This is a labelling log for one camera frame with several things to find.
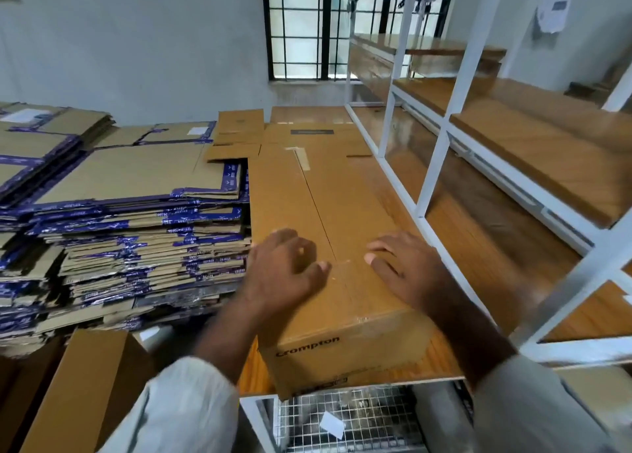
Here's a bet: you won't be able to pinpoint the person's right hand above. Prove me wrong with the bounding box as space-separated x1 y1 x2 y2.
363 233 458 317

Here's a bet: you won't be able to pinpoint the person's left hand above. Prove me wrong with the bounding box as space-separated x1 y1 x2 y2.
237 229 333 323

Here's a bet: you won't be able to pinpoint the brown cardboard box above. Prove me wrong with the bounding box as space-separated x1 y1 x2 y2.
205 109 373 163
20 327 161 453
247 144 438 400

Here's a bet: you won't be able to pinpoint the stack of cardboard boxes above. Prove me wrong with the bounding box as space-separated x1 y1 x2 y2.
30 122 254 315
0 100 116 355

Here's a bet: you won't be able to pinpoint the assembled boxes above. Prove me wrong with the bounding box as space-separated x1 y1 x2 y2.
0 339 63 453

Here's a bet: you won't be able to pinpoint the person's right forearm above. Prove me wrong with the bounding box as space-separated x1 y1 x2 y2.
425 285 519 390

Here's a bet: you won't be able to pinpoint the person's left forearm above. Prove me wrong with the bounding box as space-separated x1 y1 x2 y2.
190 294 273 385

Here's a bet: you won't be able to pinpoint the person's light grey shirt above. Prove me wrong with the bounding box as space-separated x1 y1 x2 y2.
99 354 632 453

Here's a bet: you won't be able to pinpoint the wooden table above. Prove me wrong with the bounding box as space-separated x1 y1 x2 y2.
237 105 632 453

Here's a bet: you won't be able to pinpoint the white paper tag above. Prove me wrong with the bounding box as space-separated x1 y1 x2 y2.
320 411 348 440

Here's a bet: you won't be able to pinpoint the white metal shelf rack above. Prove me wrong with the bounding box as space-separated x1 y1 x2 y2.
346 0 632 366

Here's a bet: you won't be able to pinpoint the black framed window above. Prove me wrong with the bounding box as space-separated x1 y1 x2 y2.
261 0 452 82

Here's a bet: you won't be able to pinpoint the white wire mesh cage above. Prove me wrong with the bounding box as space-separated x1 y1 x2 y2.
269 383 432 453

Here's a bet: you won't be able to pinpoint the white wall device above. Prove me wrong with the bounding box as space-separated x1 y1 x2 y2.
537 0 576 35

